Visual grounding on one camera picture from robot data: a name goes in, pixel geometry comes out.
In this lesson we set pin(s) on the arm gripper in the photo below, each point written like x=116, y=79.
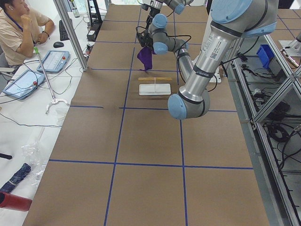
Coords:
x=148, y=41

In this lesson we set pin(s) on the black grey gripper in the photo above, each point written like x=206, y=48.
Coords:
x=154, y=12

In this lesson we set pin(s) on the purple microfiber towel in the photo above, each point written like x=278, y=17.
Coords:
x=145, y=56

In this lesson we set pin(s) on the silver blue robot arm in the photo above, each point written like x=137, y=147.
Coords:
x=155, y=6

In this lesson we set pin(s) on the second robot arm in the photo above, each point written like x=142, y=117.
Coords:
x=229, y=20

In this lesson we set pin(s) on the upper wooden rack rod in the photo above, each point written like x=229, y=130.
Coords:
x=152, y=78

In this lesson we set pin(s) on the white rack base tray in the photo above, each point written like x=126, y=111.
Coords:
x=147, y=89

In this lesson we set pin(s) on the black computer box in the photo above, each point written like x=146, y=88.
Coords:
x=91, y=36

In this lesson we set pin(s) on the black keyboard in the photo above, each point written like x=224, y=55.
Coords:
x=62, y=32

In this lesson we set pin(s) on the black computer mouse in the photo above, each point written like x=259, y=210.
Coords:
x=58, y=44

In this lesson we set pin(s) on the far teach pendant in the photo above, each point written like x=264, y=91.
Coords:
x=55, y=60

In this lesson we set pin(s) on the teach pendant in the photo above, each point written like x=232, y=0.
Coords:
x=55, y=60
x=24, y=85

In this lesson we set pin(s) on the metal reacher grabber tool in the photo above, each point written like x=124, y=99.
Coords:
x=54, y=100

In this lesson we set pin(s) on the blue storage bin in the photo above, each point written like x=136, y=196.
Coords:
x=265, y=55

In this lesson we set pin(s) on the seated person beige shirt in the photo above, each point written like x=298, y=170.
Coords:
x=21, y=28

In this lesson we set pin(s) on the near teach pendant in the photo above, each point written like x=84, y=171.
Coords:
x=24, y=85

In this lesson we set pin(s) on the clear plastic wrap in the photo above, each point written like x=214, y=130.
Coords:
x=35, y=157

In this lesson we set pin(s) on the red bottle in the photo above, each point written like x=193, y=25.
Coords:
x=14, y=202

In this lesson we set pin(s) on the aluminium frame post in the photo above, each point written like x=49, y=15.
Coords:
x=62, y=11

